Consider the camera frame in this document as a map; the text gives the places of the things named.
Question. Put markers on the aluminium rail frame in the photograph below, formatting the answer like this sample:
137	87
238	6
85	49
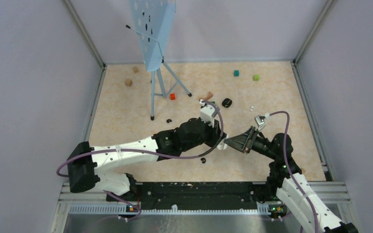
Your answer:
110	207

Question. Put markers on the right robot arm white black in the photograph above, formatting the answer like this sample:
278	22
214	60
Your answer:
289	180

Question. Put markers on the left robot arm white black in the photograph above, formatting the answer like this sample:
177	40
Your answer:
90	168

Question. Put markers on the light blue music stand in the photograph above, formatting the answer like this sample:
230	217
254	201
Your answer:
152	23

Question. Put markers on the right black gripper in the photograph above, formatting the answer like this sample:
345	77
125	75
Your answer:
244	142

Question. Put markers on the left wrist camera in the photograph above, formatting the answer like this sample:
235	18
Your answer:
208	113

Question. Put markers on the black earbud charging case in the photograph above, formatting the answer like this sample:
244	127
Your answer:
227	102

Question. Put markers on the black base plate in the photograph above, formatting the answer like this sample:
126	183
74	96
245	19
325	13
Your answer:
200	195

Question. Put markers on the white charging case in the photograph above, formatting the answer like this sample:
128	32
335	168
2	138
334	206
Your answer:
222	146

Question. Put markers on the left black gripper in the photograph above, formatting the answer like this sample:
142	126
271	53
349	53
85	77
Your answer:
215	133

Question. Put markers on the wooden cube near stand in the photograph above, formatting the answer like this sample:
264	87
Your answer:
128	82

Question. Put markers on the lime green cube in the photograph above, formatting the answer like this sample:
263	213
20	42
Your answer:
256	77

